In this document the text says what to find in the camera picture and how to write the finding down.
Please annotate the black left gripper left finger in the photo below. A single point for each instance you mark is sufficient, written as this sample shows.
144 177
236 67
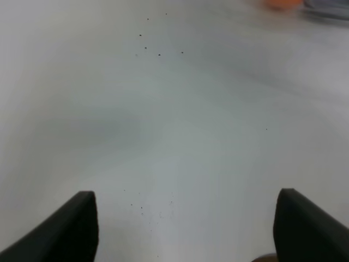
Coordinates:
69 234

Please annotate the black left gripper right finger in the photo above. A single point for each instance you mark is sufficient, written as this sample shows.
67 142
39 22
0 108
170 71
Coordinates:
304 232

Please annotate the clear zip bag blue zipper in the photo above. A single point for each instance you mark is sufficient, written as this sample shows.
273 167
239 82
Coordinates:
327 9

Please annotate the orange toy fruit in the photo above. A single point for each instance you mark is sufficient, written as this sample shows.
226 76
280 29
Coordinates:
283 4

